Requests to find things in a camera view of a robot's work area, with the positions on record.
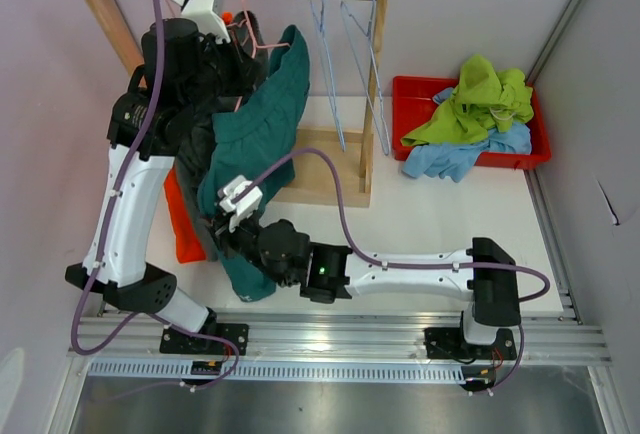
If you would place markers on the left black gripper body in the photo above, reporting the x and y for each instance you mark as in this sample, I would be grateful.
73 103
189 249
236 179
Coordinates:
224 73

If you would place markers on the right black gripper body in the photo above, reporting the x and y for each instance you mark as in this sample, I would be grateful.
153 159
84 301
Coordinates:
244 239

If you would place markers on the grey shorts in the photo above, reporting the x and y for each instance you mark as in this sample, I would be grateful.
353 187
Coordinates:
192 241

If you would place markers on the orange shorts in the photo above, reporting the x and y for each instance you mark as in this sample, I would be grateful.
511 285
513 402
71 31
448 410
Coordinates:
185 92

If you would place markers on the teal shorts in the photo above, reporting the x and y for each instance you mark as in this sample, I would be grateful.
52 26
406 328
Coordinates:
248 141

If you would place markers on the blue wire hanger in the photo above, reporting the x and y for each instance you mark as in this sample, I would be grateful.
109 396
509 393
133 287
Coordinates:
375 117
327 68

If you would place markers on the light blue shorts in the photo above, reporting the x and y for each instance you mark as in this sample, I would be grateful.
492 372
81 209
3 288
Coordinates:
454 161

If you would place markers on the lime green shorts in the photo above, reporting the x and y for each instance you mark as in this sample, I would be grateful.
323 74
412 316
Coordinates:
484 99

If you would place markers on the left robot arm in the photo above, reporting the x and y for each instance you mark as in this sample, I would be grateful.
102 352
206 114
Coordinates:
142 152

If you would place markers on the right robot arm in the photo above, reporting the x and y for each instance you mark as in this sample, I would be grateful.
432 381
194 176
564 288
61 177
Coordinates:
483 276

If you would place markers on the wooden clothes rack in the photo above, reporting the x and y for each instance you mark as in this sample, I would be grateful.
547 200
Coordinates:
313 183

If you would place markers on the red plastic bin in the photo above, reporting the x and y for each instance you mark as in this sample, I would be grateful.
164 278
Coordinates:
413 105

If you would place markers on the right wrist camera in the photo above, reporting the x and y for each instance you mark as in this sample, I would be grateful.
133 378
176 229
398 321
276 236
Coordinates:
238 200

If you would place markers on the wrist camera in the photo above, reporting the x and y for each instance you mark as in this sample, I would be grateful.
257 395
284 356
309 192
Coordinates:
238 200
207 15

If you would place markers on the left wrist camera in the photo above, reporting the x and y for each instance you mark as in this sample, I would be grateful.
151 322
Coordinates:
207 15

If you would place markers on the white slotted cable duct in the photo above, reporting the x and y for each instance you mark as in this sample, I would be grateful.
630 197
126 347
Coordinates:
414 373

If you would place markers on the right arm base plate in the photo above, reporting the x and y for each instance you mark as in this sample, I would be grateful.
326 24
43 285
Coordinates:
446 343

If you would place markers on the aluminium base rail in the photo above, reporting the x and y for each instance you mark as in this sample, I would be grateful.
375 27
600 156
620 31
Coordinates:
399 338

